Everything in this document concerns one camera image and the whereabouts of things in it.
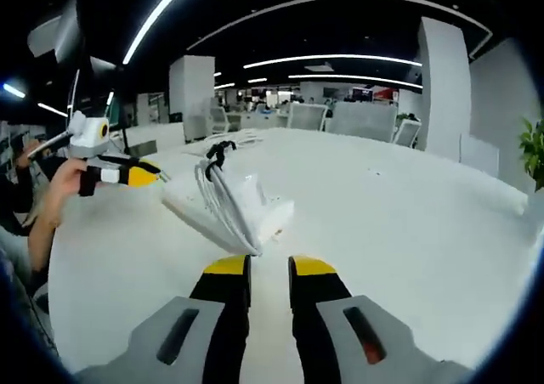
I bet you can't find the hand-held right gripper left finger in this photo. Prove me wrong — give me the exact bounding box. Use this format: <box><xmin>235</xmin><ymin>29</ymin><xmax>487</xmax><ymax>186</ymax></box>
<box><xmin>76</xmin><ymin>254</ymin><xmax>252</xmax><ymax>384</ymax></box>

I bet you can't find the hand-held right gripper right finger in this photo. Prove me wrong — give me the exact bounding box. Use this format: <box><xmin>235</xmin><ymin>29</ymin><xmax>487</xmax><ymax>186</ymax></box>
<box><xmin>286</xmin><ymin>254</ymin><xmax>473</xmax><ymax>384</ymax></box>

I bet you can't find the white power strip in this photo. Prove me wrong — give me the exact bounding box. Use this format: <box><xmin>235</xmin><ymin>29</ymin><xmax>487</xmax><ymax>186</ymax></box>
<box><xmin>160</xmin><ymin>173</ymin><xmax>296</xmax><ymax>249</ymax></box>

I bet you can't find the white charger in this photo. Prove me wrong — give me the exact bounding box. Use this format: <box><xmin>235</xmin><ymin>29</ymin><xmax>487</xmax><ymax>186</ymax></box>
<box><xmin>235</xmin><ymin>172</ymin><xmax>269</xmax><ymax>209</ymax></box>

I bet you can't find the white desk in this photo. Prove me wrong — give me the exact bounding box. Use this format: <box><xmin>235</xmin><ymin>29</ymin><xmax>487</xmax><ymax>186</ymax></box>
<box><xmin>47</xmin><ymin>127</ymin><xmax>530</xmax><ymax>375</ymax></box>

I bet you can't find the long ceiling light strip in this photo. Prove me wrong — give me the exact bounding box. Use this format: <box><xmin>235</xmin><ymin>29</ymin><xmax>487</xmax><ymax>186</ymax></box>
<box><xmin>122</xmin><ymin>0</ymin><xmax>201</xmax><ymax>65</ymax></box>

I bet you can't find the person's left hand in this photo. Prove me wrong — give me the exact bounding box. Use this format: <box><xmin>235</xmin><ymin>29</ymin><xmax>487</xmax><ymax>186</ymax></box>
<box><xmin>48</xmin><ymin>158</ymin><xmax>93</xmax><ymax>215</ymax></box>

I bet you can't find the white mesh office chair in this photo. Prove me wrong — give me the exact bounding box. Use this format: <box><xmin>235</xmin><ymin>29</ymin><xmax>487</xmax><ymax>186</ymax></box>
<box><xmin>288</xmin><ymin>103</ymin><xmax>329</xmax><ymax>131</ymax></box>
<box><xmin>210</xmin><ymin>105</ymin><xmax>231</xmax><ymax>135</ymax></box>
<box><xmin>329</xmin><ymin>102</ymin><xmax>399</xmax><ymax>143</ymax></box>
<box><xmin>394</xmin><ymin>119</ymin><xmax>422</xmax><ymax>148</ymax></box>

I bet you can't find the green potted plant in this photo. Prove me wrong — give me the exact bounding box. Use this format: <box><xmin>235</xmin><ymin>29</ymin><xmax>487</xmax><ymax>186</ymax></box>
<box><xmin>518</xmin><ymin>118</ymin><xmax>544</xmax><ymax>189</ymax></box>

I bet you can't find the black cable tie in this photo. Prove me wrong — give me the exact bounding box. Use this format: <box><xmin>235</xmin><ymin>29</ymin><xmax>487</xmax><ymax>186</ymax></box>
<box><xmin>205</xmin><ymin>140</ymin><xmax>237</xmax><ymax>177</ymax></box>

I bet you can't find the white power strip cable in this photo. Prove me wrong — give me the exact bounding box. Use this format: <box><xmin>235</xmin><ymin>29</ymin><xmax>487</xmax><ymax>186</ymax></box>
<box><xmin>194</xmin><ymin>140</ymin><xmax>264</xmax><ymax>258</ymax></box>

